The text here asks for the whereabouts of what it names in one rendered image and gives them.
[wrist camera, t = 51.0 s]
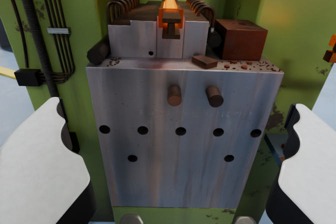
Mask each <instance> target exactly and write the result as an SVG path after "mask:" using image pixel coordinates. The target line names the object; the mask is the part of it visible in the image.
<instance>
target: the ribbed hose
mask: <svg viewBox="0 0 336 224"><path fill-rule="evenodd" d="M22 3H23V6H24V10H25V12H26V13H25V14H26V16H27V20H28V23H29V26H30V29H31V33H32V36H33V40H34V44H35V46H36V50H37V53H38V57H39V60H40V64H41V67H42V70H43V73H44V77H45V80H46V83H47V86H48V90H49V93H50V96H51V98H53V97H58V98H59V94H58V90H57V87H56V84H55V83H54V82H55V80H53V79H54V77H52V76H53V74H51V73H52V68H51V65H50V62H49V58H48V55H47V51H46V48H45V47H46V46H45V44H44V41H43V37H42V33H41V31H40V30H41V29H40V27H39V26H40V25H39V23H38V22H39V21H38V19H37V17H36V16H37V15H36V12H35V8H34V6H33V5H34V4H33V2H32V0H22ZM68 132H69V131H68ZM69 136H70V139H71V143H72V150H71V151H73V152H75V153H77V154H78V153H79V151H80V146H79V142H78V139H77V135H76V132H69Z"/></svg>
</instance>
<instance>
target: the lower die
mask: <svg viewBox="0 0 336 224"><path fill-rule="evenodd" d="M164 3H165V0H162V1H148V2H147V3H140V4H138V6H136V7H134V9H132V10H131V11H129V12H128V14H125V17H122V15H120V16H119V17H118V18H116V19H115V20H114V21H112V22H111V23H110V24H108V25H107V26H108V34H109V43H110V52H111V57H130V58H166V59H192V57H194V56H199V55H205V53H206V46H207V38H208V30H209V21H208V20H207V19H206V18H205V17H204V16H203V15H202V14H201V13H200V16H196V13H194V10H192V8H190V6H189V5H188V4H187V3H186V1H178V0H175V3H176V6H177V8H178V9H183V23H182V28H179V32H180V39H162V33H163V28H159V8H164ZM149 51H152V52H153V55H149Z"/></svg>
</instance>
